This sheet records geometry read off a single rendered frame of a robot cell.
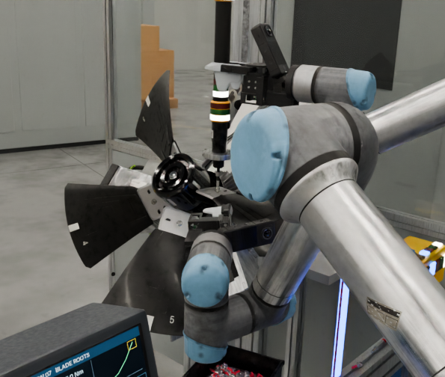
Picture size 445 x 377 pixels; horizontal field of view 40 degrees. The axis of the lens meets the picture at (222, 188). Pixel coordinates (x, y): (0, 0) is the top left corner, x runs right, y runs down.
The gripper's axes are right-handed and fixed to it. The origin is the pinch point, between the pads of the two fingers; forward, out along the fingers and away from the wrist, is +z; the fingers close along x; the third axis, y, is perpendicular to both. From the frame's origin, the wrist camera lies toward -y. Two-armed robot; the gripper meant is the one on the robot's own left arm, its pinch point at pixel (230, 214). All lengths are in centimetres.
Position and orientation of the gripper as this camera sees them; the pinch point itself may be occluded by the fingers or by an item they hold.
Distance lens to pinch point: 131.4
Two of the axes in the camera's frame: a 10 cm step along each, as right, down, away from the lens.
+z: 0.8, -2.9, 9.5
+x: 0.7, 9.6, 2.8
